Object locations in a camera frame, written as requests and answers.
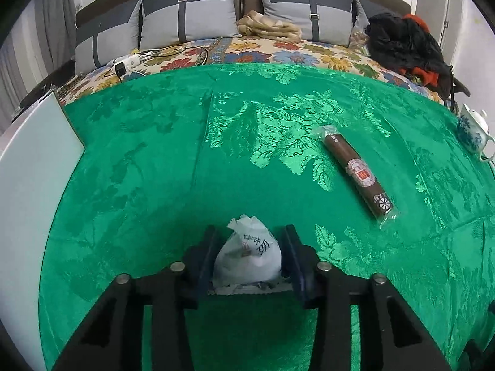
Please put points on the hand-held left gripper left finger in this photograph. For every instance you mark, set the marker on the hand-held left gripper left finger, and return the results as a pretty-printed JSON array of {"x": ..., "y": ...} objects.
[{"x": 205, "y": 262}]

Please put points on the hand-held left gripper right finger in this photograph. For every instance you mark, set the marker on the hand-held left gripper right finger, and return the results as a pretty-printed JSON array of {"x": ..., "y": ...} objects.
[{"x": 296, "y": 262}]

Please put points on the small white blue-print packet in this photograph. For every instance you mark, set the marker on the small white blue-print packet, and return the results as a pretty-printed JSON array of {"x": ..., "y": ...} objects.
[{"x": 247, "y": 259}]

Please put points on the brown sausage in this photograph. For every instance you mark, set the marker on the brown sausage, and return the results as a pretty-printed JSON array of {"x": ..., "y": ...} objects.
[{"x": 355, "y": 166}]

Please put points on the green floral satin blanket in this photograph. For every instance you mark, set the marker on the green floral satin blanket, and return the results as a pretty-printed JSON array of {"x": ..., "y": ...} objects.
[{"x": 154, "y": 181}]

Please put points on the white box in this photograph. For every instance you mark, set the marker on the white box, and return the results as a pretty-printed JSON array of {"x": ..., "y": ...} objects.
[{"x": 38, "y": 154}]

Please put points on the black charger plug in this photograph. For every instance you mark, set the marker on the black charger plug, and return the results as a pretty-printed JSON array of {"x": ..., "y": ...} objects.
[{"x": 120, "y": 69}]

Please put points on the floral bed sheet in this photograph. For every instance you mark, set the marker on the floral bed sheet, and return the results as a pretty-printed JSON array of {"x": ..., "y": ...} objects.
[{"x": 270, "y": 52}]

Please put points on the white power strip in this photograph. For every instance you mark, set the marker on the white power strip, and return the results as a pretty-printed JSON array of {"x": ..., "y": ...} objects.
[{"x": 129, "y": 61}]

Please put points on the white blue-print teapot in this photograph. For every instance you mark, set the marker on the white blue-print teapot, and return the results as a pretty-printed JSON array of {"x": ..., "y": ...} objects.
[{"x": 470, "y": 131}]

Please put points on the red garment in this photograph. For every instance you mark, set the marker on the red garment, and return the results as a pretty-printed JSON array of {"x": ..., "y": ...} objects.
[{"x": 427, "y": 77}]

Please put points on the clear plastic bag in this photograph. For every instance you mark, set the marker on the clear plastic bag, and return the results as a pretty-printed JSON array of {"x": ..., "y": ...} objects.
[{"x": 359, "y": 40}]

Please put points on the beige folded cloth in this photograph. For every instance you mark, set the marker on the beige folded cloth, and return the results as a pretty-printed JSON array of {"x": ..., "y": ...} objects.
[{"x": 267, "y": 27}]

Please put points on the black jacket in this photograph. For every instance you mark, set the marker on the black jacket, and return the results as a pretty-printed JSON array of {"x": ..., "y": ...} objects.
[{"x": 402, "y": 42}]

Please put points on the grey curtain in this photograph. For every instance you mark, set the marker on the grey curtain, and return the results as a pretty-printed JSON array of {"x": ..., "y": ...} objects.
[
  {"x": 15, "y": 73},
  {"x": 54, "y": 11}
]

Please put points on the white door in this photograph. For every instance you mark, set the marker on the white door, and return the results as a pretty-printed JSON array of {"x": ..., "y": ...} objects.
[{"x": 431, "y": 0}]

